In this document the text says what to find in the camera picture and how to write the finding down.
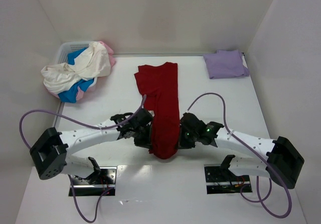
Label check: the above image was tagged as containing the red t shirt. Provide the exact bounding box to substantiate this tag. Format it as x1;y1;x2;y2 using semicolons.
134;62;180;160

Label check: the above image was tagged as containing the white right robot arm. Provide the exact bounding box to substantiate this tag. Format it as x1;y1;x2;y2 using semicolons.
178;113;304;189

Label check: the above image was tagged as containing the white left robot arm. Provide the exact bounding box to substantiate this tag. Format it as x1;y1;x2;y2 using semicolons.
30;108;153;184

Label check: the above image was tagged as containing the folded purple t shirt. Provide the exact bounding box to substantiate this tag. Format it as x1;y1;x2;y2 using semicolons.
203;50;250;79

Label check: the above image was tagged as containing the blue t shirt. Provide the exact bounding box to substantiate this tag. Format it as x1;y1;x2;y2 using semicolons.
58;48;96;103

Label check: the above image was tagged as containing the cream white t shirt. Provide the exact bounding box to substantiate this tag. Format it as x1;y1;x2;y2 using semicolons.
41;42;115;94

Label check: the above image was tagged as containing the white plastic laundry basket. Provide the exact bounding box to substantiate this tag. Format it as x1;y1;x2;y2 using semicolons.
52;41;94;65

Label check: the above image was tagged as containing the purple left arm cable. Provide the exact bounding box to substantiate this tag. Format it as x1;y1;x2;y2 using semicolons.
19;94;147;222

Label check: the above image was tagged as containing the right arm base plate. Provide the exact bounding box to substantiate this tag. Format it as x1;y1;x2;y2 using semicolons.
204;165;252;194

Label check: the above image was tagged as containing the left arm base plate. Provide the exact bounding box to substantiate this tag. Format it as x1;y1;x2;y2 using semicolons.
71;166;117;197

